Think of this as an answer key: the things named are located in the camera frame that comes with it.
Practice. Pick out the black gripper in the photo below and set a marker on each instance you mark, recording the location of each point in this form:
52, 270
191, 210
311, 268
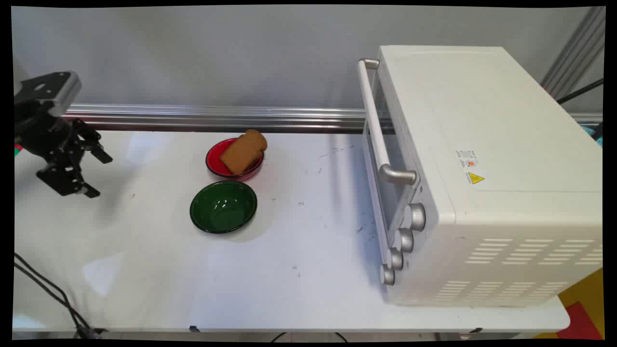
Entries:
41, 130

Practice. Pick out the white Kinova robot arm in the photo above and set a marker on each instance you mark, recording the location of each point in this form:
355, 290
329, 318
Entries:
60, 94

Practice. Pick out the red bowl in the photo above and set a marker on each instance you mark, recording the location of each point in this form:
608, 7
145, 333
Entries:
215, 164

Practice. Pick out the dark green bowl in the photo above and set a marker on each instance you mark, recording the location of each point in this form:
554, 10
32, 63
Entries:
222, 207

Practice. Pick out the brown bread slice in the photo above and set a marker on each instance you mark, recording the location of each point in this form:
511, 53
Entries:
242, 153

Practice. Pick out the glass oven door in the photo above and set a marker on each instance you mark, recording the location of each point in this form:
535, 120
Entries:
372, 140

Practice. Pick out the silver oven knob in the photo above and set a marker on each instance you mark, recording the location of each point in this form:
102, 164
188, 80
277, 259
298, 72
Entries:
387, 275
405, 240
396, 259
415, 217

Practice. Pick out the yellow warning sticker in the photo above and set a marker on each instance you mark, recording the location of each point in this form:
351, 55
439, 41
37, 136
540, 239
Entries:
475, 178

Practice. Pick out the white toaster oven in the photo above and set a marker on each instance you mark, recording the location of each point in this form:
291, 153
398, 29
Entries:
482, 144

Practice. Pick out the aluminium rail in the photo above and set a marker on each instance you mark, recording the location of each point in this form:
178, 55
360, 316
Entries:
217, 117

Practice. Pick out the aluminium frame post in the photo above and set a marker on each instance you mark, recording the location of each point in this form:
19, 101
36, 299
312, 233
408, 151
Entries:
576, 50

